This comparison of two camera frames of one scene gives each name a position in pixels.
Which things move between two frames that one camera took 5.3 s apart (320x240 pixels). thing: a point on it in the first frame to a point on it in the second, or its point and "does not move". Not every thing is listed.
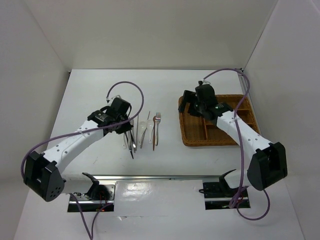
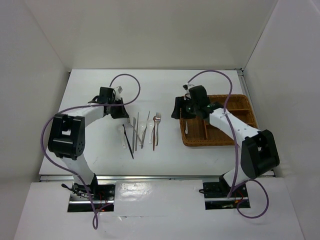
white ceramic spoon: x=124 y=140 does not move
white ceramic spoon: x=150 y=126 does not move
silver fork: x=157 y=120 does not move
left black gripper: x=126 y=128 to x=122 y=113
